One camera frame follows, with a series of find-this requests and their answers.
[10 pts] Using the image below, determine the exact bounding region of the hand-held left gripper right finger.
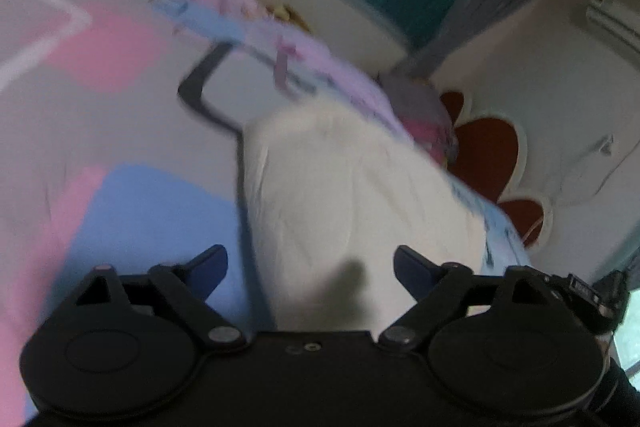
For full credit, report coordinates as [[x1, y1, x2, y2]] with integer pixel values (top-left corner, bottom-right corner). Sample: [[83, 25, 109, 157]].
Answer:
[[378, 245, 557, 351]]

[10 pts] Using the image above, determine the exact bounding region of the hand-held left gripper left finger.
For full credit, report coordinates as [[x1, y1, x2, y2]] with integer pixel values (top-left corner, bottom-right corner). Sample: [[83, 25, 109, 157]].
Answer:
[[75, 244, 248, 351]]

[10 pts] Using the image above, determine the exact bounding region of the white garment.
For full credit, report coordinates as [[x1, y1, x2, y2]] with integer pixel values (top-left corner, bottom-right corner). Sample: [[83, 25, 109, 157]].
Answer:
[[241, 98, 490, 334]]

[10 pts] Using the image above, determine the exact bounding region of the pink purple folded blanket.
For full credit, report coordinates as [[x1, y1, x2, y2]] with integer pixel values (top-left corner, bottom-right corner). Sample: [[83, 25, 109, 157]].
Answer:
[[378, 71, 459, 164]]

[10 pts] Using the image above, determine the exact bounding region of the pink blue patterned bed sheet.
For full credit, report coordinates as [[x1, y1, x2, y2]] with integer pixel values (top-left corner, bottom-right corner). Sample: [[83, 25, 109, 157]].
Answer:
[[0, 0, 532, 427]]

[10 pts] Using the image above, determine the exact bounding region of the yellow toy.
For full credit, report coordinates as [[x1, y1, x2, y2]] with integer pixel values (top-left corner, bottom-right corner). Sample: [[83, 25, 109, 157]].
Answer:
[[267, 4, 301, 25]]

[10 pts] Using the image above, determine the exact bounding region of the white air conditioner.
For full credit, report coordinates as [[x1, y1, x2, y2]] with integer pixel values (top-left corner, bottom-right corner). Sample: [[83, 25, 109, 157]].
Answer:
[[584, 0, 640, 38]]

